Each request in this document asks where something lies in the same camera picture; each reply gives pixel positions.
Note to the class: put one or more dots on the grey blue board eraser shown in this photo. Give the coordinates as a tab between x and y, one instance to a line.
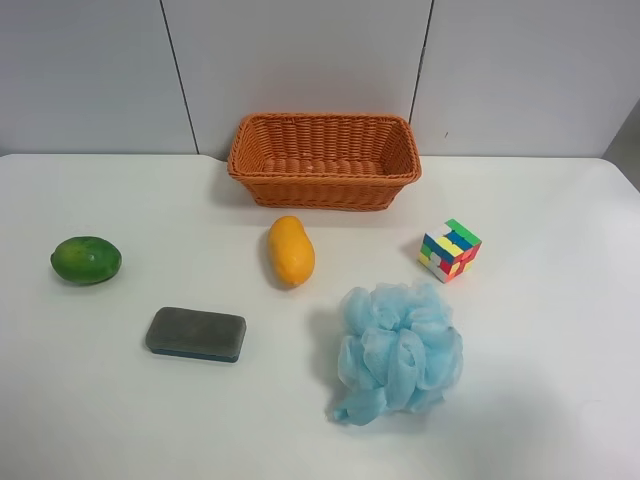
196	334

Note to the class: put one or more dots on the yellow mango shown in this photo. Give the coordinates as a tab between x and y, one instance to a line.
290	251

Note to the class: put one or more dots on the light blue bath loofah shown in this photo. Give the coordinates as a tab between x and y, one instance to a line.
400	353

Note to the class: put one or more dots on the orange wicker basket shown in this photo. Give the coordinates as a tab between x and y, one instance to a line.
337	161

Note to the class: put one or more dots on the colourful puzzle cube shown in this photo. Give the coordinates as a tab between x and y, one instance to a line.
449	250

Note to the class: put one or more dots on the green lemon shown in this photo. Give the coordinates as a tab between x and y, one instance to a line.
86	260

